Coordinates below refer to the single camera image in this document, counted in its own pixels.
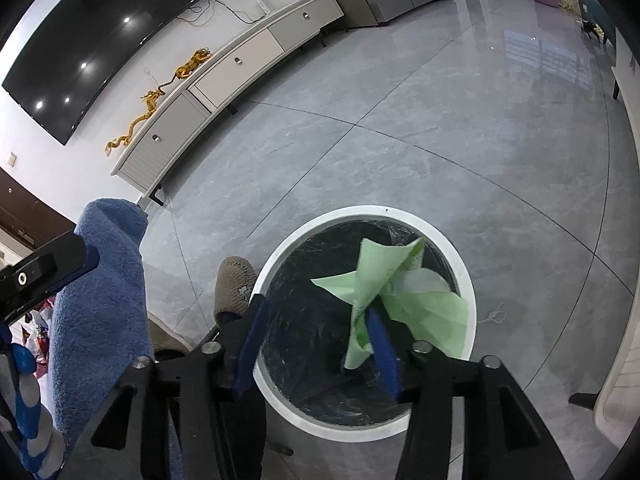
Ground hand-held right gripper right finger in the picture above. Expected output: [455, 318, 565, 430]
[364, 307, 576, 480]

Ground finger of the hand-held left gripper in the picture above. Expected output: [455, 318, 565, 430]
[35, 232, 101, 287]

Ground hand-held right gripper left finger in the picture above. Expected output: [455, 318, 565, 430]
[90, 294, 269, 480]

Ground green paper wrapper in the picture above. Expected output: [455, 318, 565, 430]
[310, 237, 469, 372]

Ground white round trash bin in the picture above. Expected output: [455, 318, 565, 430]
[252, 205, 476, 443]

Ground person's left hand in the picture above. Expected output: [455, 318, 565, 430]
[0, 341, 67, 475]

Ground colourful wrappers heap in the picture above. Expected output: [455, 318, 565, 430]
[17, 300, 52, 367]

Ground blue towel covered table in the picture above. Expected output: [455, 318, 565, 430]
[47, 199, 182, 480]

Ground brown door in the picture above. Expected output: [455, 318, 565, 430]
[0, 167, 77, 253]

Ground beige slipper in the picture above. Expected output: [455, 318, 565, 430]
[214, 256, 258, 326]

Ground golden dragon figurine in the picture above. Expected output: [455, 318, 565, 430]
[105, 85, 168, 157]

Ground golden tiger figurine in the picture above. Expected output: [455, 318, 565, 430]
[172, 48, 212, 80]

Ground white television cabinet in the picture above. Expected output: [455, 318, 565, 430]
[111, 0, 346, 207]

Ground teal chair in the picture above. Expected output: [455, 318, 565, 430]
[575, 0, 617, 45]

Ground white string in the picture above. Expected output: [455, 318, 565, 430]
[475, 306, 506, 327]

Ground black wall television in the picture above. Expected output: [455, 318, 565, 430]
[1, 0, 241, 147]

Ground television cables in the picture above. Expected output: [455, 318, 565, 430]
[177, 0, 261, 29]

